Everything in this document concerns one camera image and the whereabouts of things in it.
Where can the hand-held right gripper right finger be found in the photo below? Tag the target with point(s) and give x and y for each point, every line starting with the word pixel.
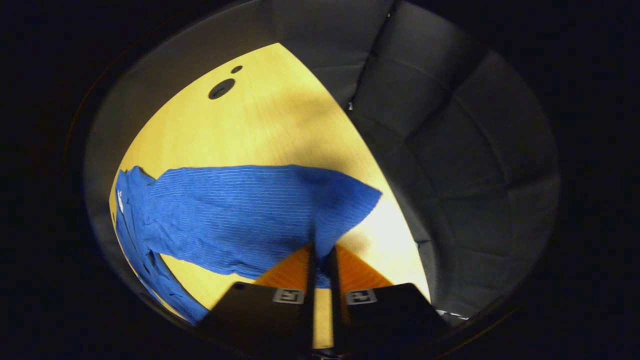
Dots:
pixel 337 320

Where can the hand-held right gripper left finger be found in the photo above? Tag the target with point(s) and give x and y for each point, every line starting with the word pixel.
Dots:
pixel 310 320

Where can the blue knit garment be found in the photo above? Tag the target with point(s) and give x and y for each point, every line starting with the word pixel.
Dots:
pixel 240 215

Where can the black backdrop cloth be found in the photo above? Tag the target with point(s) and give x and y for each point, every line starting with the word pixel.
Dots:
pixel 450 150

